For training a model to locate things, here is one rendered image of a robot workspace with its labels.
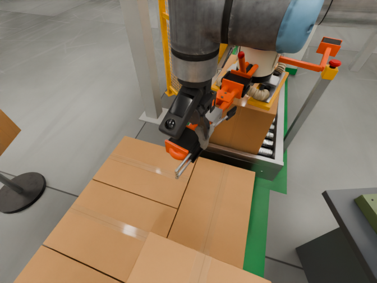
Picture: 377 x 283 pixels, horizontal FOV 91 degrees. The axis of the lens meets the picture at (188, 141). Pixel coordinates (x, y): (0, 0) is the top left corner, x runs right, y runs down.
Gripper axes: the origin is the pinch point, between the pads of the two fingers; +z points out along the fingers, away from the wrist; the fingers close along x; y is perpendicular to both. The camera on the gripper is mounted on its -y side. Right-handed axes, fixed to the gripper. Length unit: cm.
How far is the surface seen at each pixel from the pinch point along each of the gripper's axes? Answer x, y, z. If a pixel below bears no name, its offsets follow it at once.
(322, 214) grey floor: -84, 81, 122
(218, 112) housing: -1.9, 14.3, -1.3
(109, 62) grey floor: 273, 161, 123
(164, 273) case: -9.7, -27.4, 27.5
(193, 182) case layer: 10, 21, 68
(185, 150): -2.0, -4.3, -2.1
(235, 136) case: 1, 57, 52
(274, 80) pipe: -9, 59, 8
